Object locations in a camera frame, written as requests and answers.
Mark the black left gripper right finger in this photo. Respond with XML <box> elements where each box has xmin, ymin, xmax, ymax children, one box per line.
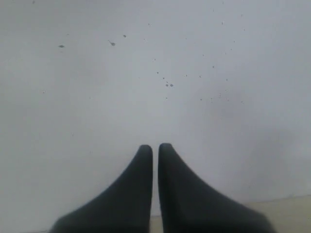
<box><xmin>158</xmin><ymin>143</ymin><xmax>275</xmax><ymax>233</ymax></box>

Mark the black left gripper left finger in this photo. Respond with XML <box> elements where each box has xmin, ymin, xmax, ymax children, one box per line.
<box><xmin>50</xmin><ymin>145</ymin><xmax>153</xmax><ymax>233</ymax></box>

